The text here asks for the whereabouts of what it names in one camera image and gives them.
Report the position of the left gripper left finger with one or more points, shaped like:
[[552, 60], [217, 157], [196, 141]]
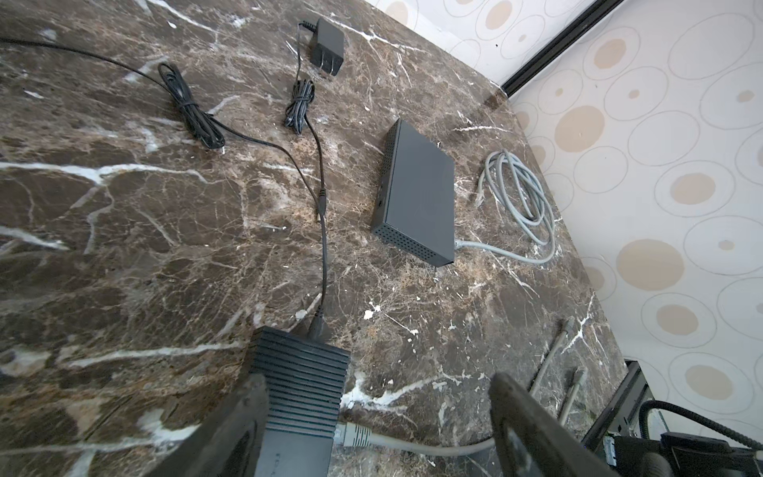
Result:
[[228, 441]]

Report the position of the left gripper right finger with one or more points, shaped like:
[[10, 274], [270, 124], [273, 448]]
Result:
[[530, 442]]

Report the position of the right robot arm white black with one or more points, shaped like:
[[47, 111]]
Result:
[[682, 454]]

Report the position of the black power adapter far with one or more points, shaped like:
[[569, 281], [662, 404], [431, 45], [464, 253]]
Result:
[[327, 47]]

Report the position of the square dark grey switch box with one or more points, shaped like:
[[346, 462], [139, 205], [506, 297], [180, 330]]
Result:
[[415, 204]]

